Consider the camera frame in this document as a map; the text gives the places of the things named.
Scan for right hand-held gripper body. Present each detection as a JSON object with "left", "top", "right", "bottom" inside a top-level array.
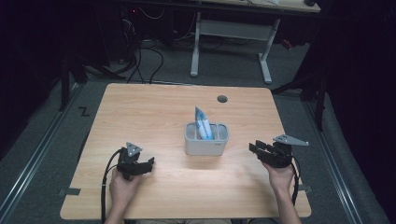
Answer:
[{"left": 261, "top": 133, "right": 311, "bottom": 170}]

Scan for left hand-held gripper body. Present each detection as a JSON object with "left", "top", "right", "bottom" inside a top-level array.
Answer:
[{"left": 116, "top": 141, "right": 144, "bottom": 182}]

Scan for light grey plastic container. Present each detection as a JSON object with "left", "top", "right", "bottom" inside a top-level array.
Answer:
[{"left": 184, "top": 121, "right": 230, "bottom": 157}]

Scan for blue and white packet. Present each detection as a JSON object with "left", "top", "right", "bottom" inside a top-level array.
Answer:
[{"left": 194, "top": 105, "right": 215, "bottom": 141}]

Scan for person's left hand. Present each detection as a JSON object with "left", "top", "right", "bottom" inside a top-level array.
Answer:
[{"left": 108, "top": 167, "right": 142, "bottom": 206}]

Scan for person's right hand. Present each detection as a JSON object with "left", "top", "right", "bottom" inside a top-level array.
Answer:
[{"left": 262, "top": 161, "right": 296, "bottom": 194}]

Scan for black metal stand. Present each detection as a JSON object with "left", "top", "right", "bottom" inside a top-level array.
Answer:
[
  {"left": 270, "top": 69, "right": 330, "bottom": 133},
  {"left": 58, "top": 54, "right": 90, "bottom": 113}
]

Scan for white-framed desk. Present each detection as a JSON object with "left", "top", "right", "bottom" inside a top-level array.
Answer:
[{"left": 189, "top": 0, "right": 321, "bottom": 86}]

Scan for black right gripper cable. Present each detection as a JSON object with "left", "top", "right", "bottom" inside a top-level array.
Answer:
[{"left": 290, "top": 155, "right": 302, "bottom": 207}]

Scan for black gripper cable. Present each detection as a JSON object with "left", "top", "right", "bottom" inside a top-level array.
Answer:
[
  {"left": 100, "top": 147, "right": 125, "bottom": 224},
  {"left": 290, "top": 155, "right": 302, "bottom": 207}
]

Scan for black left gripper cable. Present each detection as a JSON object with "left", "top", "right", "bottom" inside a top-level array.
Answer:
[{"left": 100, "top": 147, "right": 125, "bottom": 224}]

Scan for metal floor rail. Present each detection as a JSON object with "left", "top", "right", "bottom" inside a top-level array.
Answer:
[
  {"left": 0, "top": 83, "right": 87, "bottom": 220},
  {"left": 302, "top": 101, "right": 366, "bottom": 224}
]

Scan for black floor cables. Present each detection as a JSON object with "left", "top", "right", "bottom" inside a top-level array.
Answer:
[{"left": 122, "top": 6, "right": 166, "bottom": 86}]

